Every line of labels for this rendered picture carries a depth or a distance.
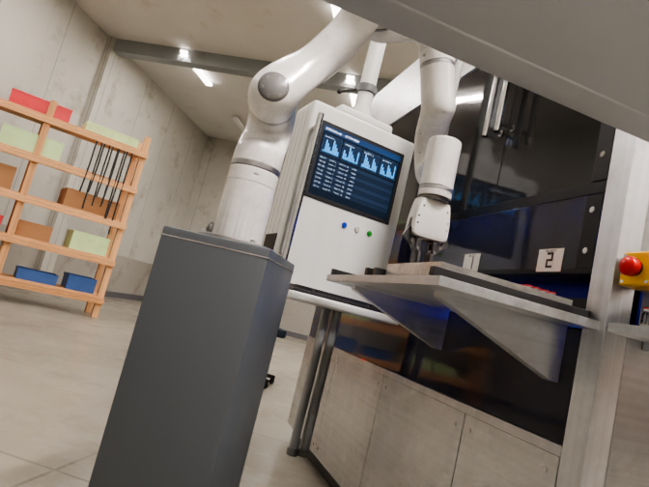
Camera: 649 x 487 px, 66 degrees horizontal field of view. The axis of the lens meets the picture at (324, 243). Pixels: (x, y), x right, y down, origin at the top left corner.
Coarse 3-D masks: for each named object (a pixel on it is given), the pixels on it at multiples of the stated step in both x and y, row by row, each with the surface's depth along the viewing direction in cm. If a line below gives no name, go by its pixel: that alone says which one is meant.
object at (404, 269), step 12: (396, 264) 121; (408, 264) 115; (420, 264) 109; (432, 264) 105; (444, 264) 101; (480, 276) 104; (492, 276) 105; (516, 288) 106; (528, 288) 107; (552, 300) 109; (564, 300) 110
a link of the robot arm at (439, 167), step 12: (432, 144) 124; (444, 144) 122; (456, 144) 123; (432, 156) 123; (444, 156) 122; (456, 156) 123; (420, 168) 130; (432, 168) 122; (444, 168) 122; (456, 168) 124; (420, 180) 125; (432, 180) 122; (444, 180) 121
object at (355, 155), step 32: (352, 128) 199; (384, 128) 208; (288, 160) 200; (320, 160) 192; (352, 160) 198; (384, 160) 205; (288, 192) 190; (320, 192) 192; (352, 192) 198; (384, 192) 205; (288, 224) 186; (320, 224) 192; (352, 224) 198; (384, 224) 205; (320, 256) 192; (352, 256) 198; (384, 256) 205; (320, 288) 192
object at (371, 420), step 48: (336, 384) 236; (384, 384) 190; (624, 384) 106; (336, 432) 220; (384, 432) 180; (432, 432) 153; (480, 432) 132; (528, 432) 117; (624, 432) 105; (336, 480) 207; (384, 480) 171; (432, 480) 146; (480, 480) 128; (528, 480) 113; (624, 480) 104
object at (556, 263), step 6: (540, 252) 129; (546, 252) 127; (558, 252) 123; (540, 258) 129; (546, 258) 127; (558, 258) 123; (540, 264) 128; (552, 264) 124; (558, 264) 122; (540, 270) 128; (546, 270) 126; (552, 270) 123; (558, 270) 122
